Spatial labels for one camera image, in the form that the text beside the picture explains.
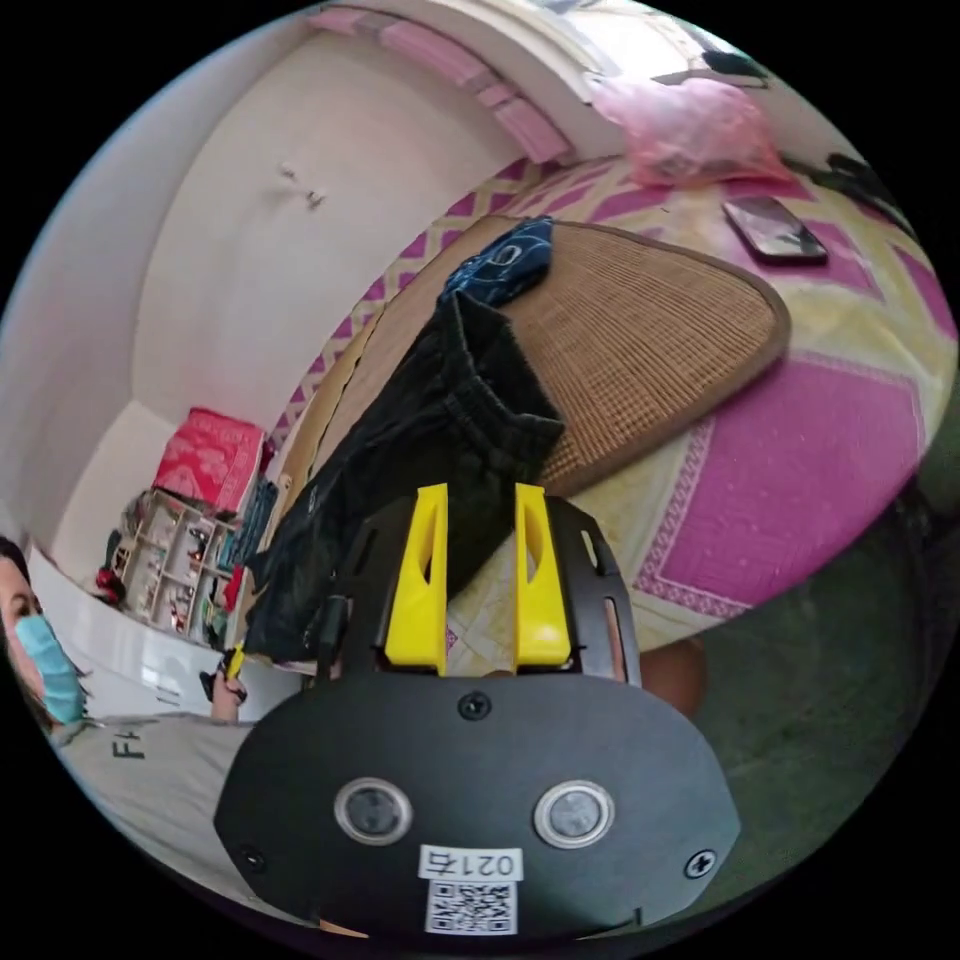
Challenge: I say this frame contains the black jeans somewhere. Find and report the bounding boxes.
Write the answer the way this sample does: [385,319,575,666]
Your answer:
[243,288,566,666]

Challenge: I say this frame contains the blue patterned garment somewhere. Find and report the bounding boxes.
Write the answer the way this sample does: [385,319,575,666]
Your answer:
[438,215,557,306]

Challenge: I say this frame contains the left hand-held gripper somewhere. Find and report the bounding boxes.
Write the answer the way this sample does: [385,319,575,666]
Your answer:
[198,643,250,705]

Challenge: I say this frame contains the pink plastic bag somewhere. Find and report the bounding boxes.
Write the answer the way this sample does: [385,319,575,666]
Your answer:
[592,74,796,190]

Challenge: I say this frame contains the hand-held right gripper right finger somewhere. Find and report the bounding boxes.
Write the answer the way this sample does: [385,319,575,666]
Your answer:
[513,483,571,671]

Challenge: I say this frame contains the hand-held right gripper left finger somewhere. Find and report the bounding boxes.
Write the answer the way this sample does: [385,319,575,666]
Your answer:
[383,483,450,677]

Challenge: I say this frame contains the white shelf with clutter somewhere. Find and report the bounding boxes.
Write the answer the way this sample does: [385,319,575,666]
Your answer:
[93,407,280,646]

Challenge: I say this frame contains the black smartphone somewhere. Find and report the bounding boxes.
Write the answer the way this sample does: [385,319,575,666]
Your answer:
[722,196,830,268]

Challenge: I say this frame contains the person's body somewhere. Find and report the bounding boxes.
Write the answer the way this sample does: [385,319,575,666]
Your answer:
[0,535,261,905]

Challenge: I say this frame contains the person's right hand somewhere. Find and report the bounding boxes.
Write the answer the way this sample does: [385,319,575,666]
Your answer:
[639,637,709,719]

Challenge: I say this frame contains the bed with woven mat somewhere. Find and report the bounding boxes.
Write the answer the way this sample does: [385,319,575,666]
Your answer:
[269,153,960,655]

